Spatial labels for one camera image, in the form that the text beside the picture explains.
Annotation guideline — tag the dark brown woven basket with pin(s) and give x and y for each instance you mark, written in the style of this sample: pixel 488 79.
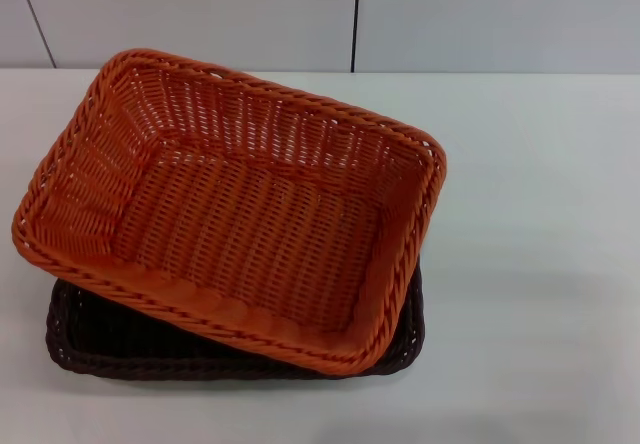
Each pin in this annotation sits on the dark brown woven basket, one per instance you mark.
pixel 125 334

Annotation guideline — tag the orange woven basket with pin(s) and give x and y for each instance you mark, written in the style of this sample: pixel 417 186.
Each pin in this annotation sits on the orange woven basket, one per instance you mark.
pixel 240 214

